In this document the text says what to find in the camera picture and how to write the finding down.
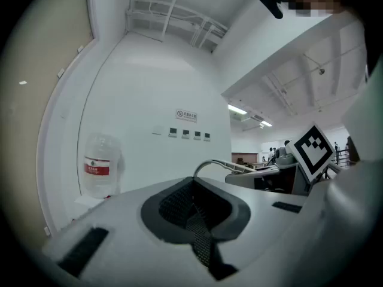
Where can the brown wooden counter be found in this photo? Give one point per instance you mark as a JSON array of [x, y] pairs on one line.
[[243, 158]]

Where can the black head-worn camera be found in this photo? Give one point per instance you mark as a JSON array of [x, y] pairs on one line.
[[270, 1]]

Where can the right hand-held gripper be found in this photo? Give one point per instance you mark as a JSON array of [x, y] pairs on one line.
[[312, 152]]

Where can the clear water container red label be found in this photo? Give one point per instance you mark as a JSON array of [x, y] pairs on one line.
[[98, 166]]

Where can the black metal railing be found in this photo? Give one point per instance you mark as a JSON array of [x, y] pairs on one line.
[[341, 157]]

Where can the white ceiling pipe rack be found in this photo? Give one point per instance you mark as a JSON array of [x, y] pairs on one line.
[[176, 13]]

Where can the ceiling sprinkler head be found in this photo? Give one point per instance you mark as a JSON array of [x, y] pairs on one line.
[[321, 70]]

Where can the wall thermostat panel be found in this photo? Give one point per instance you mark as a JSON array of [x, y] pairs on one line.
[[172, 132], [207, 137], [197, 135], [185, 134]]

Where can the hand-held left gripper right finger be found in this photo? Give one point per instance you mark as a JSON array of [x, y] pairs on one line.
[[269, 235]]

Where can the white wall socket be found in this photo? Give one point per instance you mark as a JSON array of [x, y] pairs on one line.
[[60, 72], [80, 49], [46, 230]]

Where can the no smoking wall sign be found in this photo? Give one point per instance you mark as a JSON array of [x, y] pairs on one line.
[[186, 115]]

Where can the person's white shirt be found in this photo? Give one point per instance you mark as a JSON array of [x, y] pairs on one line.
[[362, 175]]

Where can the long ceiling light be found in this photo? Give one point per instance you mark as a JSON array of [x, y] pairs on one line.
[[266, 123], [237, 109]]

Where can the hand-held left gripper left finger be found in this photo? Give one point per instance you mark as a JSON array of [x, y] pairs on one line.
[[125, 220]]

